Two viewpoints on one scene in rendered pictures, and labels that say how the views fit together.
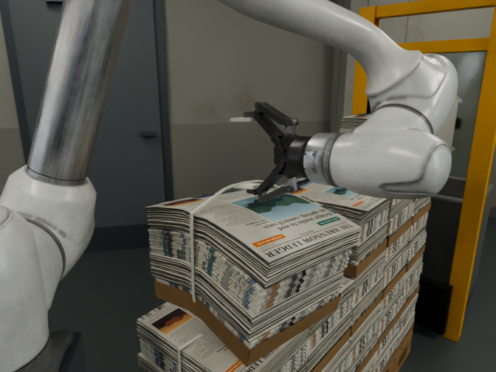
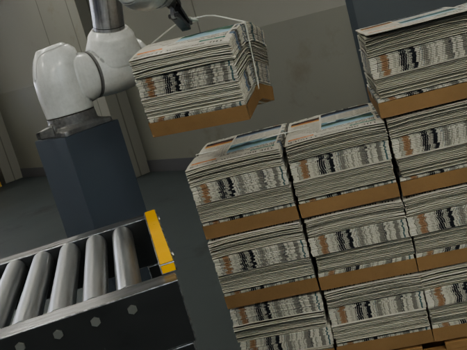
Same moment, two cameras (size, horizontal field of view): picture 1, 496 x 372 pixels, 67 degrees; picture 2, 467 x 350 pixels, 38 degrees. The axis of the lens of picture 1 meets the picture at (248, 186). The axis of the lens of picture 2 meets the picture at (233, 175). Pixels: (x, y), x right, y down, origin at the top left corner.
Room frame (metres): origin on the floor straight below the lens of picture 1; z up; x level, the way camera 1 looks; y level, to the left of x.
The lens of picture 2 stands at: (-0.18, -1.75, 1.20)
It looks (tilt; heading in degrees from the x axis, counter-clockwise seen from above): 12 degrees down; 61
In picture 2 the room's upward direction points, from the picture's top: 16 degrees counter-clockwise
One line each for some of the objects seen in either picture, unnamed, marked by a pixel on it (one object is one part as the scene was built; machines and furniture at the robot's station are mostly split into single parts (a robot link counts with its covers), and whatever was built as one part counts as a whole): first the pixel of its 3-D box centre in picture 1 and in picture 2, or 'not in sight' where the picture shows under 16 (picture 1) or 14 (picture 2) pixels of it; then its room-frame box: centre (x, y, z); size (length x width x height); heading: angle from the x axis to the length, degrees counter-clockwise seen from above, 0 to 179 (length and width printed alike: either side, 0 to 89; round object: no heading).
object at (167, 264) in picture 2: not in sight; (158, 237); (0.32, -0.44, 0.81); 0.43 x 0.03 x 0.02; 69
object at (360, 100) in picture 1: (357, 167); not in sight; (2.30, -0.69, 0.93); 0.09 x 0.09 x 1.85; 50
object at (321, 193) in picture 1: (332, 191); (408, 20); (1.29, -0.31, 1.06); 0.37 x 0.29 x 0.01; 51
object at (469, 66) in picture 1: (419, 114); not in sight; (2.10, -0.96, 1.28); 0.57 x 0.01 x 0.65; 50
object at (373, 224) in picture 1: (325, 221); (415, 60); (1.30, -0.29, 0.95); 0.38 x 0.29 x 0.23; 51
